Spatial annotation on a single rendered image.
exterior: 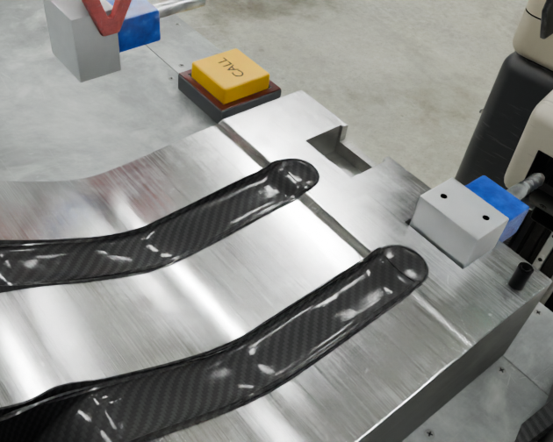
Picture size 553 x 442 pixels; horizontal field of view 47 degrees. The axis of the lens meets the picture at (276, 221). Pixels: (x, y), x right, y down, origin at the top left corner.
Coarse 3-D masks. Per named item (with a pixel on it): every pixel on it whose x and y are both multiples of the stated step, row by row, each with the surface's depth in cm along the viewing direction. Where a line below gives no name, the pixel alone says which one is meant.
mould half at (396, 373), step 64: (256, 128) 51; (320, 128) 52; (0, 192) 39; (64, 192) 43; (128, 192) 45; (192, 192) 45; (320, 192) 46; (384, 192) 47; (192, 256) 41; (256, 256) 42; (320, 256) 42; (512, 256) 44; (0, 320) 31; (64, 320) 33; (128, 320) 35; (192, 320) 37; (256, 320) 38; (384, 320) 39; (448, 320) 39; (512, 320) 42; (0, 384) 28; (320, 384) 36; (384, 384) 36; (448, 384) 41
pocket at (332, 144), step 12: (324, 132) 51; (336, 132) 53; (312, 144) 51; (324, 144) 52; (336, 144) 54; (348, 144) 53; (336, 156) 54; (348, 156) 53; (360, 156) 52; (348, 168) 53; (360, 168) 52
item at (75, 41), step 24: (48, 0) 47; (72, 0) 48; (144, 0) 51; (168, 0) 53; (192, 0) 54; (48, 24) 50; (72, 24) 46; (144, 24) 50; (72, 48) 48; (96, 48) 48; (120, 48) 50; (72, 72) 50; (96, 72) 50
